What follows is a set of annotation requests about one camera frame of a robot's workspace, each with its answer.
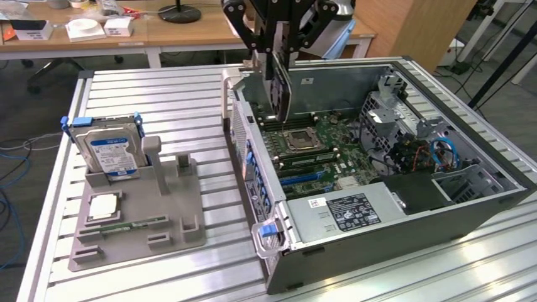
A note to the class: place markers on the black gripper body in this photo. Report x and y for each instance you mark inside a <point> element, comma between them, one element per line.
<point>289,9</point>

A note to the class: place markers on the graphics card with metal bracket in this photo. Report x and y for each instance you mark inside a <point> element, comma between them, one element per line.
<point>281,91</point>

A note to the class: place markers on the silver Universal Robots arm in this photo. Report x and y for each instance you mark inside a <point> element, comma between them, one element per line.
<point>339,37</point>

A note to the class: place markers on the black round lamp base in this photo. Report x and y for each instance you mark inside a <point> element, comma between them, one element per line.
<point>179,15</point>

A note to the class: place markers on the wooden cabinet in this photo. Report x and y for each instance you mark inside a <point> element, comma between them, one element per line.
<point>431,28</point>

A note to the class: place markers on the small white labelled box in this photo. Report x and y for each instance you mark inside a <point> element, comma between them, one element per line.
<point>117,27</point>

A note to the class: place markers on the perforated metal drive cage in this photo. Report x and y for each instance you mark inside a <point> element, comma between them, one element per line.
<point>379,126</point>

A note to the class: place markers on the metal CPU socket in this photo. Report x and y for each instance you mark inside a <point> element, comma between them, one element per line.
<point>299,138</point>

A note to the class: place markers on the installed labelled RAM stick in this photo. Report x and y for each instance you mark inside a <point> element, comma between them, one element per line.
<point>310,158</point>

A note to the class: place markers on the green motherboard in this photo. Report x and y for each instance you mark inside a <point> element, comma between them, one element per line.
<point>347,157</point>

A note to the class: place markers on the gray cup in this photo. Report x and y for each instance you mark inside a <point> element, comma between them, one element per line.
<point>57,3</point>

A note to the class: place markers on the black slanted pole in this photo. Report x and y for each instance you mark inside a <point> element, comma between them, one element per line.
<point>498,66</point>

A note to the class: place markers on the wooden desk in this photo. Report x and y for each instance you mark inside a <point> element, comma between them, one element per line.
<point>54,45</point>

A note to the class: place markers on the black office chair base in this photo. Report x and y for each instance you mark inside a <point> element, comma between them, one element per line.
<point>54,67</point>

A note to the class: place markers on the blue expansion slot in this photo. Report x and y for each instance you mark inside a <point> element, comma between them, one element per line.
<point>301,179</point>

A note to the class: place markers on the white box with black top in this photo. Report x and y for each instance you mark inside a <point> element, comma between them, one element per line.
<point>30,31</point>

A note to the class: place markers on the hard disk with blue caddy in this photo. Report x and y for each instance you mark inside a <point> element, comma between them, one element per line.
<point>110,154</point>

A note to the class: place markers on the small silver heatsink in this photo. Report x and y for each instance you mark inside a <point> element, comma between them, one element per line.
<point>350,182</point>

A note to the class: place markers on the gray printed parts rack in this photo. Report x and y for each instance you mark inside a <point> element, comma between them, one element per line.
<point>138,201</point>

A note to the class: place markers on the metal disk bay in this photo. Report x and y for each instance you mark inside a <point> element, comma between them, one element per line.
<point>465,185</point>

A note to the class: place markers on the gray power supply unit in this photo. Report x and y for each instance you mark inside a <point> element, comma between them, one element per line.
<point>318,220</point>

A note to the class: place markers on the silver CPU chip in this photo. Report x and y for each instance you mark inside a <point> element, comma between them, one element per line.
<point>102,207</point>

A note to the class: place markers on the green RAM stick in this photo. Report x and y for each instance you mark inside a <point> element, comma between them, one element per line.
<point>138,224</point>

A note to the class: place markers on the open black PC case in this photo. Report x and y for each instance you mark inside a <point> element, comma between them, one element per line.
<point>377,251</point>

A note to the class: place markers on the white desk frame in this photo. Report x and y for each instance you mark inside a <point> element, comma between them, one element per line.
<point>486,28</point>

